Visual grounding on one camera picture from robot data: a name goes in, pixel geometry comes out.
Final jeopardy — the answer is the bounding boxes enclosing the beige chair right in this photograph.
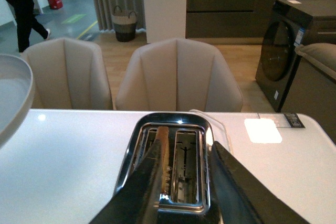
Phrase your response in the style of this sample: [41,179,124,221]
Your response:
[115,38,243,112]

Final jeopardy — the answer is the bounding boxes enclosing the dark front-load washing machine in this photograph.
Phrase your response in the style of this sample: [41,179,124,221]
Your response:
[255,0,335,112]

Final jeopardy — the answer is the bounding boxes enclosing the grey sofa armrest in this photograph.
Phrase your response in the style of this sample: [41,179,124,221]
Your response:
[281,43,335,142]

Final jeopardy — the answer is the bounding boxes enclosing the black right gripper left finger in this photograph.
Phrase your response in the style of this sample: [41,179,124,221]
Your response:
[91,126,163,223]

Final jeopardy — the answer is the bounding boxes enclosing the beige chair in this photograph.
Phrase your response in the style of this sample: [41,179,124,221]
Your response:
[22,38,113,110]
[115,38,243,112]

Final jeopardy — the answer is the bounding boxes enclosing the white round plate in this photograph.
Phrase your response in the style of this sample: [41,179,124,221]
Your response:
[1,54,35,146]

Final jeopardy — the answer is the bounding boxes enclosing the white pillar cabinet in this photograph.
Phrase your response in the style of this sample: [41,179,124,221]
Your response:
[143,0,186,43]

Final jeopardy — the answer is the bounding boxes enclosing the woven laundry basket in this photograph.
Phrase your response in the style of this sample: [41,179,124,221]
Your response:
[112,5,137,42]

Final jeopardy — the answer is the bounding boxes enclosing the black white label card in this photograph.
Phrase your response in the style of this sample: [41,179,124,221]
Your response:
[257,112,306,129]

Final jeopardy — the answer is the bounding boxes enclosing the walking person dark trousers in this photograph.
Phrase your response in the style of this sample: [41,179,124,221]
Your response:
[5,0,51,54]

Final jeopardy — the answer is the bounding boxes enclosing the cream chrome two-slot toaster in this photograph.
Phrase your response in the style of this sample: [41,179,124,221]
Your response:
[114,112,222,223]

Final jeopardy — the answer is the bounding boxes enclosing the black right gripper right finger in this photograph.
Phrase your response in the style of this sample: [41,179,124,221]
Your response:
[210,141,308,223]

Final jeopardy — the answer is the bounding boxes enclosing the brown bread slice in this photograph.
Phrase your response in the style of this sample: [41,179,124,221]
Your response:
[155,126,170,194]

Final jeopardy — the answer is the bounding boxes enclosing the beige chair left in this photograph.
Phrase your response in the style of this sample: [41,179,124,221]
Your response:
[22,38,113,110]

